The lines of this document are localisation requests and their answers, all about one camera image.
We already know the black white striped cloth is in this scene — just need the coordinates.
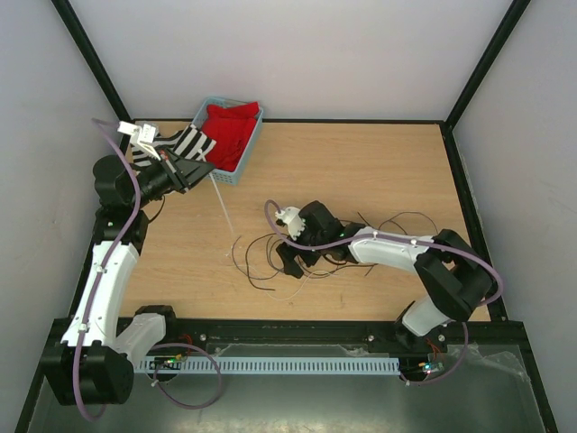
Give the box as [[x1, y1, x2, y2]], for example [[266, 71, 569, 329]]
[[131, 124, 217, 170]]

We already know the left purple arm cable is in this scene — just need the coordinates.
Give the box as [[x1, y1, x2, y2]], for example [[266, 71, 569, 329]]
[[71, 117, 142, 422]]

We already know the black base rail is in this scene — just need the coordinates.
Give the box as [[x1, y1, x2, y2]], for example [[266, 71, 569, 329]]
[[49, 318, 528, 357]]

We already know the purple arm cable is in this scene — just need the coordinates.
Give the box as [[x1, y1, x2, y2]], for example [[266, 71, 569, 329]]
[[263, 198, 506, 312], [71, 117, 142, 422]]

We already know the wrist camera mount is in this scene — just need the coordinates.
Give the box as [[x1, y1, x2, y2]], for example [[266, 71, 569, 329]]
[[117, 121, 160, 161], [275, 207, 306, 241]]

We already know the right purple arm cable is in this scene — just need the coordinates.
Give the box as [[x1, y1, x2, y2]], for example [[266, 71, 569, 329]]
[[263, 198, 506, 312]]

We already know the grey wire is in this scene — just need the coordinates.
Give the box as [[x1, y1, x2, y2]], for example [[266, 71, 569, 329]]
[[229, 210, 443, 281]]

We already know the red cloth in basket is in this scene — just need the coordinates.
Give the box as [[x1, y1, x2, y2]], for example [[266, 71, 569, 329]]
[[202, 102, 260, 172]]

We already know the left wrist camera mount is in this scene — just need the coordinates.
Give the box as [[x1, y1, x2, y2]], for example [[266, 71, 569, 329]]
[[117, 121, 160, 161]]

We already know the light blue cable duct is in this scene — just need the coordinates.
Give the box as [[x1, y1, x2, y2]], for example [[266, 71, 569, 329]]
[[134, 356, 398, 376]]

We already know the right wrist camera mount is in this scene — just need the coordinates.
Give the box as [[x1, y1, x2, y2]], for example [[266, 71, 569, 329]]
[[275, 207, 306, 241]]

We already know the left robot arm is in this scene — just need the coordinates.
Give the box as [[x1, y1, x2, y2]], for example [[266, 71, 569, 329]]
[[41, 150, 214, 406]]

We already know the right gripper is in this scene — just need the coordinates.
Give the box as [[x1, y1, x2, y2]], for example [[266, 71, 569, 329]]
[[276, 223, 327, 280]]

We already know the white wire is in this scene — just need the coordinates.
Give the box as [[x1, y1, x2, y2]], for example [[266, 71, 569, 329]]
[[220, 234, 343, 301]]

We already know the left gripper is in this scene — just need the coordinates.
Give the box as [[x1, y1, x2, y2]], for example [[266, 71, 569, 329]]
[[129, 144, 215, 209]]

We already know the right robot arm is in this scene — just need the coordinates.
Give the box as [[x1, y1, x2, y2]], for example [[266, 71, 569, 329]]
[[264, 199, 503, 352]]

